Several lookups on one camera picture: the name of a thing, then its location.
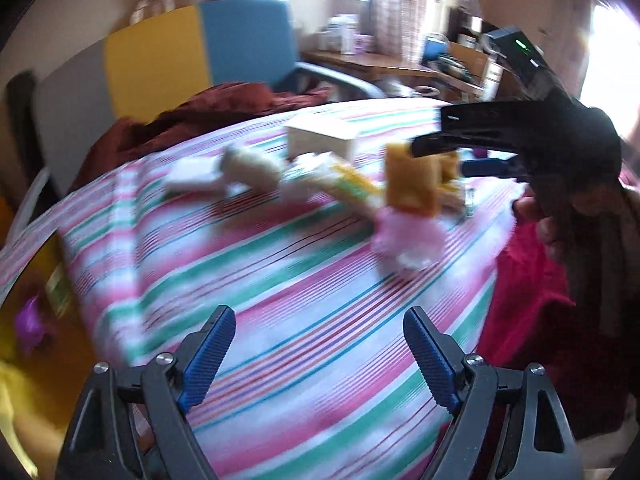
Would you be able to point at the maroon crumpled cloth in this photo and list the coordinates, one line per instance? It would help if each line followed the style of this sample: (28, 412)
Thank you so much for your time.
(210, 110)

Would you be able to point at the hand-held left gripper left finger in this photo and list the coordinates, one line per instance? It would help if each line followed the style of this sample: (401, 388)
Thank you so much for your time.
(207, 360)

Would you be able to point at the person's right hand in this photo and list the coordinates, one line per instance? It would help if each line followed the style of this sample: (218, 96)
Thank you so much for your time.
(542, 220)

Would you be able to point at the blue plastic case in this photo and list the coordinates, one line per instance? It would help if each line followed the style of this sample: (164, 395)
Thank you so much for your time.
(434, 50)

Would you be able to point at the pink printed box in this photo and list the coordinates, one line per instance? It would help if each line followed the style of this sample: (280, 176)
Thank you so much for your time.
(365, 44)

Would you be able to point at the clear yellow snack packet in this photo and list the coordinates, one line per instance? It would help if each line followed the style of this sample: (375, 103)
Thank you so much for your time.
(345, 180)

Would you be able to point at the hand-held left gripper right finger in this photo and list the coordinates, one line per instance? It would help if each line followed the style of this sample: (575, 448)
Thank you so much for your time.
(431, 360)

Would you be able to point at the white foam block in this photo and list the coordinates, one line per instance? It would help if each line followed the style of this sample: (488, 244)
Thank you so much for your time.
(192, 172)

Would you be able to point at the wooden desk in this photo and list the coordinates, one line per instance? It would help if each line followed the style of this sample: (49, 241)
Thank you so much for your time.
(360, 62)

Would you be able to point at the tall white carton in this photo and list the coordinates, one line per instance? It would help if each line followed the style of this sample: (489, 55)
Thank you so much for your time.
(345, 35)

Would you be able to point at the small metal object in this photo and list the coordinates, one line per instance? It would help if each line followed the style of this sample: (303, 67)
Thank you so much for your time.
(470, 202)

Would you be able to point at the yellow sponge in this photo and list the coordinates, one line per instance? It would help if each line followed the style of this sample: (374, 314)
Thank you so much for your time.
(407, 187)
(450, 175)

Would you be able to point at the dark wooden chair back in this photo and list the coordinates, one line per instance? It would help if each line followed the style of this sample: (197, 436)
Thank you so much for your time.
(22, 125)

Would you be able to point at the brown cardboard box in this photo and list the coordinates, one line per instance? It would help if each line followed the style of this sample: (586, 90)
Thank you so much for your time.
(470, 62)

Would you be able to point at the checked curtain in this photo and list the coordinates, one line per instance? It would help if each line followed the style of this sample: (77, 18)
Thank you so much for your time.
(405, 5)

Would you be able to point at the white cardboard box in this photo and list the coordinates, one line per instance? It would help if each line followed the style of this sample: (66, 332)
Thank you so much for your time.
(320, 135)

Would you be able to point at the grey yellow blue sofa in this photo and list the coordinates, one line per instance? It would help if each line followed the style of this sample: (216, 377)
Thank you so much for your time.
(150, 65)

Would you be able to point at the red cloth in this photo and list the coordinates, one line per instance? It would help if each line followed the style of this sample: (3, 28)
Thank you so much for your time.
(525, 300)

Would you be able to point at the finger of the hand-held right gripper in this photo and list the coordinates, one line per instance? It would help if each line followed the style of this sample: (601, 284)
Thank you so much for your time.
(492, 167)
(480, 117)

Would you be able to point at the striped bed sheet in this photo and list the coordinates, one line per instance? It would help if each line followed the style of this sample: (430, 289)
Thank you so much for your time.
(300, 290)

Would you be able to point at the purple packet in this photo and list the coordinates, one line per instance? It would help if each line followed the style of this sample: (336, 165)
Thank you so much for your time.
(29, 325)

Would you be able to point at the pink fluffy ball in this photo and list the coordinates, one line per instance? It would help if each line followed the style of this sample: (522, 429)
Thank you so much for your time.
(405, 240)

